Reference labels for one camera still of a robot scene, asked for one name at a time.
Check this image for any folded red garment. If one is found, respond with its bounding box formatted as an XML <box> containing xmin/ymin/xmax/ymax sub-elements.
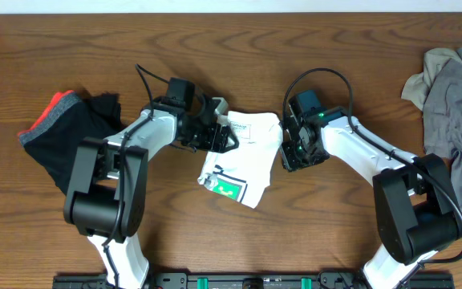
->
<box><xmin>18</xmin><ymin>90</ymin><xmax>75</xmax><ymax>136</ymax></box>

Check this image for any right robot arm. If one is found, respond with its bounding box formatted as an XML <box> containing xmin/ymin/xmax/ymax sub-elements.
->
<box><xmin>281</xmin><ymin>106</ymin><xmax>462</xmax><ymax>288</ymax></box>

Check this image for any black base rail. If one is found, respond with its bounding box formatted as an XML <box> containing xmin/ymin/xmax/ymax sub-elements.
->
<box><xmin>52</xmin><ymin>271</ymin><xmax>456</xmax><ymax>289</ymax></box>

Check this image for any olive grey garment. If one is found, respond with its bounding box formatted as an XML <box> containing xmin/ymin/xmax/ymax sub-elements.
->
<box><xmin>401</xmin><ymin>48</ymin><xmax>462</xmax><ymax>111</ymax></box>

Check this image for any folded black garment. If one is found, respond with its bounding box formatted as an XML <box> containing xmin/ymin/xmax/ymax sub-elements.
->
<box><xmin>23</xmin><ymin>92</ymin><xmax>123</xmax><ymax>193</ymax></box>

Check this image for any white t-shirt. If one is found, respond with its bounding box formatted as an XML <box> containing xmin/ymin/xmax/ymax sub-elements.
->
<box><xmin>197</xmin><ymin>111</ymin><xmax>283</xmax><ymax>209</ymax></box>

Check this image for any folded grey garment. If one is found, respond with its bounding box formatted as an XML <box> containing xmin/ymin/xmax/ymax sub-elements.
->
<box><xmin>18</xmin><ymin>92</ymin><xmax>81</xmax><ymax>146</ymax></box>

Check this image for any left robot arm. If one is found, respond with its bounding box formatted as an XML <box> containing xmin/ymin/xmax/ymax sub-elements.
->
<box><xmin>63</xmin><ymin>97</ymin><xmax>238</xmax><ymax>288</ymax></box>

